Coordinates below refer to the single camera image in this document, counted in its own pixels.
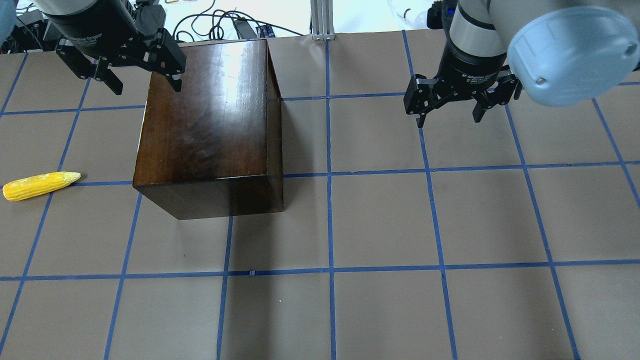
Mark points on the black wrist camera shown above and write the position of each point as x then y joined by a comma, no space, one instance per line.
149,16
440,15

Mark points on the dark wooden drawer cabinet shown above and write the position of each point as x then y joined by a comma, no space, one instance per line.
214,149

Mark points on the white light bulb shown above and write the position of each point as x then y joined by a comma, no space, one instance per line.
410,14

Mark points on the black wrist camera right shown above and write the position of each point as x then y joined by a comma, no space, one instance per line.
440,15

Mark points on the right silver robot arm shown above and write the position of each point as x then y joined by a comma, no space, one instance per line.
560,52

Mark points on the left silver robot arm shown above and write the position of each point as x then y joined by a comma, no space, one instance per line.
99,35

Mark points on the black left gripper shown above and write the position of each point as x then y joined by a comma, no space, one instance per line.
92,31

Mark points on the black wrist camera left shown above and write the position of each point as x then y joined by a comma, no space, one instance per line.
149,16

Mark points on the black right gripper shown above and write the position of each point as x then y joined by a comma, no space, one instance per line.
468,69

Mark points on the yellow corn cob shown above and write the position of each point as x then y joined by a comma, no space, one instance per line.
38,185

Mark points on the aluminium frame post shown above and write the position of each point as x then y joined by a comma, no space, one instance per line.
322,20

